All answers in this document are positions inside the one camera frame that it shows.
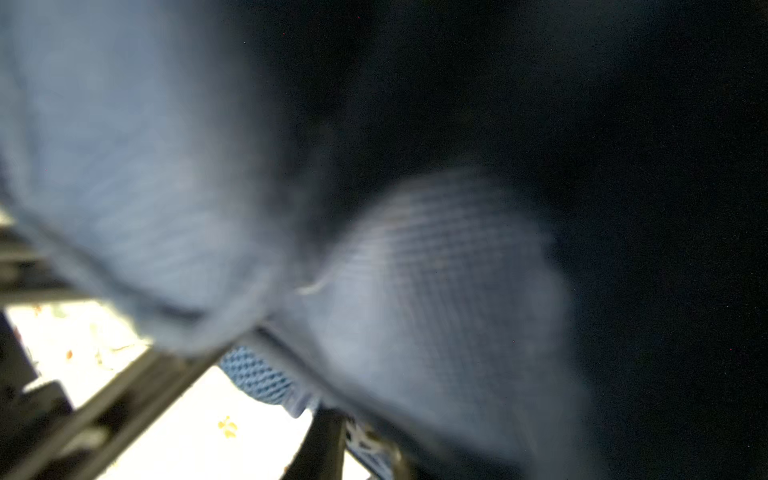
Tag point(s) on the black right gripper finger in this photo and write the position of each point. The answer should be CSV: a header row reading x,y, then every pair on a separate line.
x,y
321,454

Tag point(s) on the navy blue student backpack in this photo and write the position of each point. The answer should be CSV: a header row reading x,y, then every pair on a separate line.
x,y
520,239

